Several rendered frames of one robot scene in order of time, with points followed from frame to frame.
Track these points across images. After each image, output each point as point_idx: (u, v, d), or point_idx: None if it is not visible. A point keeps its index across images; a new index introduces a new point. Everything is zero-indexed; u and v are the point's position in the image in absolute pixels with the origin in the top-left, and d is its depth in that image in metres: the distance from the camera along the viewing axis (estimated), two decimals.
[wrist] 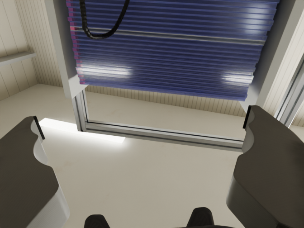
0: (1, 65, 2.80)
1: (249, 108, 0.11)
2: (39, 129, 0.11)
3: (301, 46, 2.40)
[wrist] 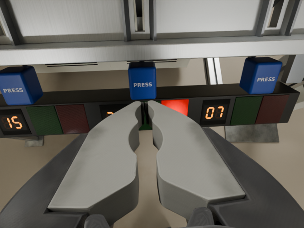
0: None
1: (146, 104, 0.12)
2: (141, 114, 0.12)
3: None
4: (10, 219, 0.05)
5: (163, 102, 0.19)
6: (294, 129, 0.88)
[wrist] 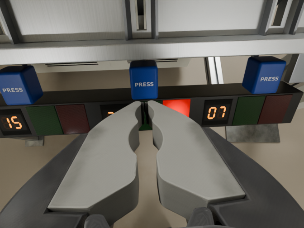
0: None
1: (146, 104, 0.12)
2: (141, 114, 0.12)
3: None
4: (10, 219, 0.05)
5: (164, 102, 0.19)
6: (295, 129, 0.87)
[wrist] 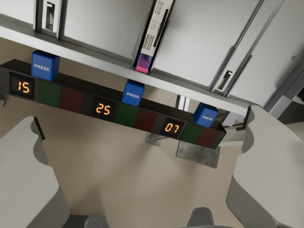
0: None
1: (249, 108, 0.11)
2: (39, 129, 0.11)
3: None
4: None
5: (140, 110, 0.27)
6: (230, 161, 1.06)
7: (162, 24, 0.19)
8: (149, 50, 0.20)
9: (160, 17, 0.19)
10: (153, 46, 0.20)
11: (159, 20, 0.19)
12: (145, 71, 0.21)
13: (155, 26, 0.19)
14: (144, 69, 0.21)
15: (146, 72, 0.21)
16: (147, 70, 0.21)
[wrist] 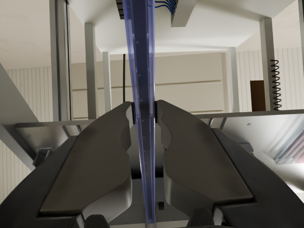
0: None
1: (156, 103, 0.12)
2: (132, 114, 0.12)
3: None
4: (0, 225, 0.05)
5: None
6: None
7: None
8: None
9: None
10: None
11: None
12: None
13: None
14: None
15: None
16: None
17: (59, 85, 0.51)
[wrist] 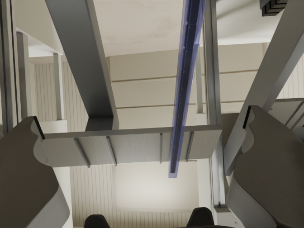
0: None
1: (249, 108, 0.11)
2: (39, 129, 0.11)
3: None
4: None
5: None
6: None
7: None
8: None
9: None
10: None
11: None
12: None
13: None
14: None
15: None
16: None
17: (211, 73, 0.61)
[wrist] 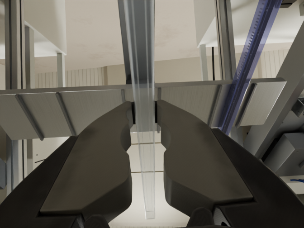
0: None
1: (155, 103, 0.12)
2: (132, 114, 0.12)
3: None
4: (0, 225, 0.05)
5: None
6: None
7: None
8: None
9: None
10: None
11: None
12: None
13: None
14: None
15: None
16: None
17: (228, 64, 0.60)
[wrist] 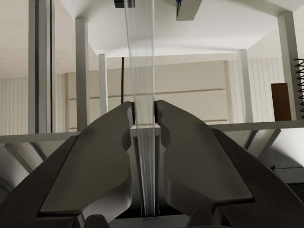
0: None
1: (155, 103, 0.12)
2: (132, 114, 0.12)
3: None
4: (0, 225, 0.05)
5: None
6: None
7: None
8: None
9: None
10: None
11: None
12: None
13: None
14: None
15: None
16: None
17: (38, 87, 0.40)
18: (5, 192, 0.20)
